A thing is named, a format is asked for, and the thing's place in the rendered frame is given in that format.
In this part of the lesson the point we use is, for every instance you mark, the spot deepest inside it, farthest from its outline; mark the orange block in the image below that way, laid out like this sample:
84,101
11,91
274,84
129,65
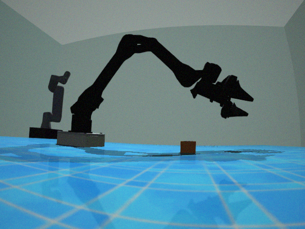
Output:
188,146

